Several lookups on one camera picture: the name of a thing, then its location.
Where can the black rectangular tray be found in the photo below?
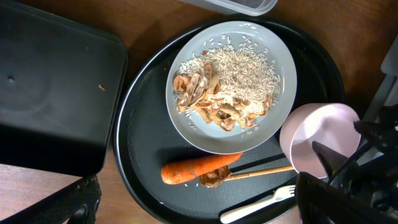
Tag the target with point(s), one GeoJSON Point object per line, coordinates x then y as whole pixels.
{"type": "Point", "coordinates": [60, 86]}

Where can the grey dishwasher rack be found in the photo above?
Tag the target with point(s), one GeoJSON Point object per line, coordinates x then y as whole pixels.
{"type": "Point", "coordinates": [383, 109]}

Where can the grey plate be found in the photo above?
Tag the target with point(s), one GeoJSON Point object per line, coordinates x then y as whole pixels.
{"type": "Point", "coordinates": [210, 137]}

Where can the white plastic fork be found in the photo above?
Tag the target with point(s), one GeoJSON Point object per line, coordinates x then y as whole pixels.
{"type": "Point", "coordinates": [279, 195]}

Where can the brown food scrap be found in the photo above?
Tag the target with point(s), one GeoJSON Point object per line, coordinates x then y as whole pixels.
{"type": "Point", "coordinates": [214, 178]}

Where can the rice and peanut shells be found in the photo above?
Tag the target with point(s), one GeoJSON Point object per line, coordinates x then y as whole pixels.
{"type": "Point", "coordinates": [228, 85]}

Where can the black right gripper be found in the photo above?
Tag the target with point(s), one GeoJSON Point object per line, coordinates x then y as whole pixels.
{"type": "Point", "coordinates": [376, 187]}

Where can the clear plastic bin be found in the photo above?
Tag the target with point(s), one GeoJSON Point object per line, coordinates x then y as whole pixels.
{"type": "Point", "coordinates": [247, 7]}

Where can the wooden chopstick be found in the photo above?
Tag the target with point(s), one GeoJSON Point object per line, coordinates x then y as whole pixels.
{"type": "Point", "coordinates": [259, 172]}

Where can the orange carrot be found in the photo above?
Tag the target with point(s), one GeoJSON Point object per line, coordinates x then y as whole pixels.
{"type": "Point", "coordinates": [183, 171]}

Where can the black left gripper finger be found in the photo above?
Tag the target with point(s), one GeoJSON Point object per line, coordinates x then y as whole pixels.
{"type": "Point", "coordinates": [76, 203]}

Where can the pink bowl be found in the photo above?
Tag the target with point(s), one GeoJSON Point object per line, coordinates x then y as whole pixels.
{"type": "Point", "coordinates": [329, 124]}

